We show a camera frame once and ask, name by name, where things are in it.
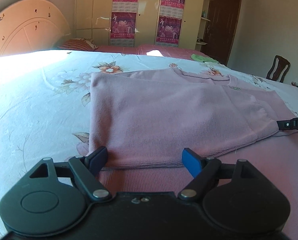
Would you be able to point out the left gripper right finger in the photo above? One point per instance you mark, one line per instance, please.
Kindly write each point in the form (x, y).
(204, 172)

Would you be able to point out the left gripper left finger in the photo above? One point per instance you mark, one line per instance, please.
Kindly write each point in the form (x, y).
(85, 171)

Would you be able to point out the pink knit sweater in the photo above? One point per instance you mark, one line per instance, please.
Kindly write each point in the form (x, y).
(146, 118)

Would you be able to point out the dark wooden chair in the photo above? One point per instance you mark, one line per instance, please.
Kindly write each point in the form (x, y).
(279, 69)

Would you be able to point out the white floral bed sheet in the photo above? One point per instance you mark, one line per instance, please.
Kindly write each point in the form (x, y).
(45, 112)

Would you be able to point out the green folded cloth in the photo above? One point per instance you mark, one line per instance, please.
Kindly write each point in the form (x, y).
(203, 59)

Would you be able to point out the pink checked bed cover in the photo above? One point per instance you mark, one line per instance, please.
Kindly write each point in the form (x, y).
(152, 50)

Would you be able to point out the orange striped pillow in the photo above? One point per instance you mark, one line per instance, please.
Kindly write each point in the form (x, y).
(80, 44)

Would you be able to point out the lower left purple poster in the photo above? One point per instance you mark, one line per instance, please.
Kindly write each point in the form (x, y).
(122, 29)

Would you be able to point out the dark brown door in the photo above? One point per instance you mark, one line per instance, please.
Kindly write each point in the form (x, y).
(221, 29)

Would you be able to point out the lower right purple poster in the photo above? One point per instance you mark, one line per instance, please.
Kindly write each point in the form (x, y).
(168, 31)

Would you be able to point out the cream wooden headboard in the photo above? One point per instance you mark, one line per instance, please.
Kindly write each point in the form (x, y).
(31, 25)

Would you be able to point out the cream wardrobe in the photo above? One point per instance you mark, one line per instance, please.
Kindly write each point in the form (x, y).
(93, 20)

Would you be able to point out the upper right purple poster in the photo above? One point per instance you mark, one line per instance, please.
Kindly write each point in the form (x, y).
(173, 0)

